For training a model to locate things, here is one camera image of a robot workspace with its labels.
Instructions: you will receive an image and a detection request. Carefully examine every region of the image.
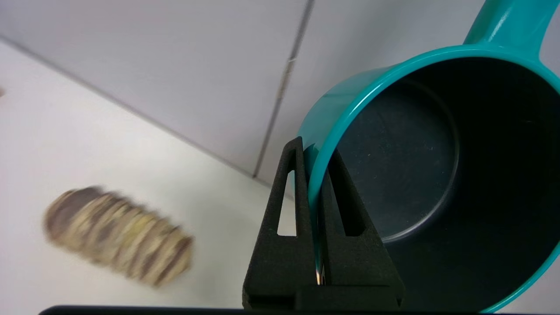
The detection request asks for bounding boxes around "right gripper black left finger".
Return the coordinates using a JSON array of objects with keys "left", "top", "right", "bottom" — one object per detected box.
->
[{"left": 242, "top": 136, "right": 323, "bottom": 310}]

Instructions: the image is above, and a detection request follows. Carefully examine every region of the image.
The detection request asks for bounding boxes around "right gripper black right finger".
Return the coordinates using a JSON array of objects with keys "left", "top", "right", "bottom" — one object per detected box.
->
[{"left": 321, "top": 150, "right": 405, "bottom": 310}]

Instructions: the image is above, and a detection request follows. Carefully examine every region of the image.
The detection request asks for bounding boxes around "teal saucepan with handle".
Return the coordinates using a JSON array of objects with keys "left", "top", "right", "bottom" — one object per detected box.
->
[{"left": 291, "top": 0, "right": 560, "bottom": 314}]

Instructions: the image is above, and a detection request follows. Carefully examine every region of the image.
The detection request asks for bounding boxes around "striped brown seashell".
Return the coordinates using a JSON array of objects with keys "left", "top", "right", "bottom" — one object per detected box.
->
[{"left": 42, "top": 185, "right": 195, "bottom": 288}]

